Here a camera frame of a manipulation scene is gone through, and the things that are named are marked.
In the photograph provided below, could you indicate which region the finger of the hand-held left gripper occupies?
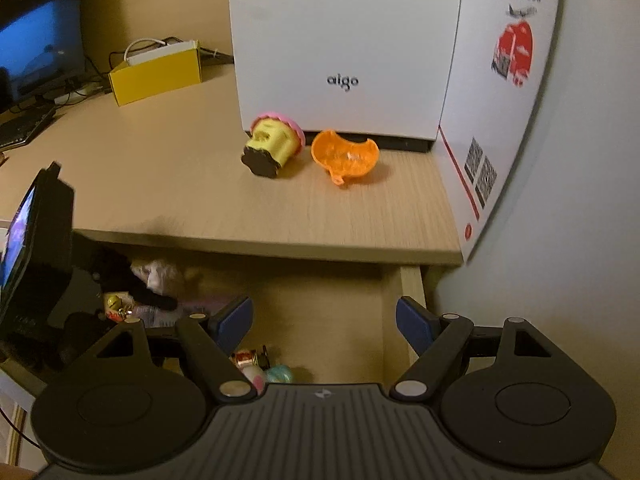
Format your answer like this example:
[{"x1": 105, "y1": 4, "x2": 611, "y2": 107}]
[{"x1": 90, "y1": 249, "x2": 179, "y2": 312}]

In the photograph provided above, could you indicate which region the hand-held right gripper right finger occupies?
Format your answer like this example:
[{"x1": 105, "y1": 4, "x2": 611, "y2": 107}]
[{"x1": 389, "y1": 297, "x2": 557, "y2": 402}]

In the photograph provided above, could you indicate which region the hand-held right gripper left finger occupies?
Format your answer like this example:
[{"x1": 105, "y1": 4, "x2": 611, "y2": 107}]
[{"x1": 87, "y1": 296, "x2": 255, "y2": 404}]

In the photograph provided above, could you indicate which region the white pink cloth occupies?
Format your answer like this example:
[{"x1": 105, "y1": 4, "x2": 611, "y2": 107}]
[{"x1": 130, "y1": 258, "x2": 202, "y2": 295}]

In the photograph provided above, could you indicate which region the small red gold trinket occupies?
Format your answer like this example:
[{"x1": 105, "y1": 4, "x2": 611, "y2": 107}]
[{"x1": 229, "y1": 345, "x2": 271, "y2": 368}]

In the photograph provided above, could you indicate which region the pink cat squishy toy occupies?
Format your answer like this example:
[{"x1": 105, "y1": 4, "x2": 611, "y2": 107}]
[{"x1": 242, "y1": 362, "x2": 297, "y2": 394}]

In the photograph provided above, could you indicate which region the black keyboard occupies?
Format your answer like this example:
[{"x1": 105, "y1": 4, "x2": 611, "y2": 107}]
[{"x1": 0, "y1": 105, "x2": 57, "y2": 152}]

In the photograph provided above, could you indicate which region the pink yellow cupcake toy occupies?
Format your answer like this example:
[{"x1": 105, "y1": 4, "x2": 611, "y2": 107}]
[{"x1": 241, "y1": 113, "x2": 305, "y2": 180}]

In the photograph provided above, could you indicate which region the orange plastic half shell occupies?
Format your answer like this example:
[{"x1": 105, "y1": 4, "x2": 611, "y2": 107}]
[{"x1": 310, "y1": 129, "x2": 381, "y2": 189}]

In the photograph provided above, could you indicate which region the yellow cardboard box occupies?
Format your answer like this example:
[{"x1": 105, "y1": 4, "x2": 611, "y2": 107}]
[{"x1": 108, "y1": 40, "x2": 204, "y2": 107}]

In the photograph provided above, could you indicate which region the computer monitor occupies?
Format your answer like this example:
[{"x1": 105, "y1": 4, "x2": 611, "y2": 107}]
[{"x1": 0, "y1": 0, "x2": 87, "y2": 113}]

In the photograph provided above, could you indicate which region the large white cardboard box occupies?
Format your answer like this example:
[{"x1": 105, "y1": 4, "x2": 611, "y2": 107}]
[{"x1": 227, "y1": 0, "x2": 572, "y2": 267}]

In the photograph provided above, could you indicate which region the white charger cable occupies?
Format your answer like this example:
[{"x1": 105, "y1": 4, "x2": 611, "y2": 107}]
[{"x1": 123, "y1": 37, "x2": 167, "y2": 67}]

